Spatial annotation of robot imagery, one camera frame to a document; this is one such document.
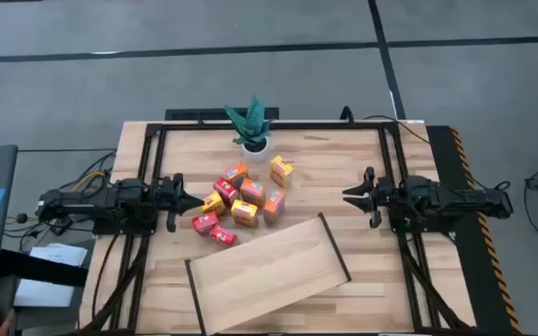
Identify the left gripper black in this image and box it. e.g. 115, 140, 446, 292
155, 173, 205, 233

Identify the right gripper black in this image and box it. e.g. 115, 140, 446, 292
342, 166, 394, 229

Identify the yellow Corn Pops cereal box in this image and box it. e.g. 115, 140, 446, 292
201, 190, 227, 217
230, 199, 260, 229
268, 155, 294, 189

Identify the red Froot Loops cereal box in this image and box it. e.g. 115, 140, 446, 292
212, 177, 241, 208
191, 211, 220, 236
208, 224, 238, 247

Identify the orange cereal box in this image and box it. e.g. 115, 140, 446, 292
239, 177, 266, 209
262, 189, 288, 225
223, 162, 250, 187

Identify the green plant white pot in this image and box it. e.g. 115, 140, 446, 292
223, 94, 274, 162

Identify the black power adapter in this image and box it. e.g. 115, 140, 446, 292
49, 217, 74, 236

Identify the white paper sheet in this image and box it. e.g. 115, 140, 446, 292
13, 243, 89, 308

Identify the black mat hazard-striped edge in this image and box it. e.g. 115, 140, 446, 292
425, 124, 525, 335

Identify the black padded bar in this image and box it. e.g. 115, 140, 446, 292
0, 249, 89, 287

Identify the thin black cable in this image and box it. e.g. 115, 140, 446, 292
364, 115, 432, 144

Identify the black metal table frame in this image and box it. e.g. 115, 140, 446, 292
81, 121, 475, 335

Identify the wooden tray with black handles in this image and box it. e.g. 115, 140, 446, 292
184, 212, 353, 336

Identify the yellow cable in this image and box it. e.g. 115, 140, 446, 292
70, 171, 107, 193

